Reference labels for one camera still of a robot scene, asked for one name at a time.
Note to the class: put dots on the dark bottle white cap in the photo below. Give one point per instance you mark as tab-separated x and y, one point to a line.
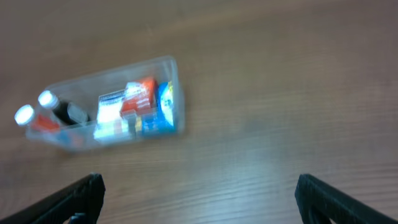
67	112

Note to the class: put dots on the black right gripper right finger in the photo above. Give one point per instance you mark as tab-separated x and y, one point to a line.
320	203

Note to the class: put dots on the red white small box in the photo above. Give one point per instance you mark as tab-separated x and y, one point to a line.
139	96

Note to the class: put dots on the clear plastic container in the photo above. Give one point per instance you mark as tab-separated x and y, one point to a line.
85	92

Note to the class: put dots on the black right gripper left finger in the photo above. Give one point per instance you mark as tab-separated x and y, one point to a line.
80	202

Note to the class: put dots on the orange vitamin tube white cap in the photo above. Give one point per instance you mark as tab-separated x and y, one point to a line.
26	116

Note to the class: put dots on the white Hansaplast box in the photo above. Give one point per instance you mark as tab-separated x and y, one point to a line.
111	127

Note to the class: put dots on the blue yellow VapoDrops box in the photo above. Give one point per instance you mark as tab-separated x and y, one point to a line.
162	120

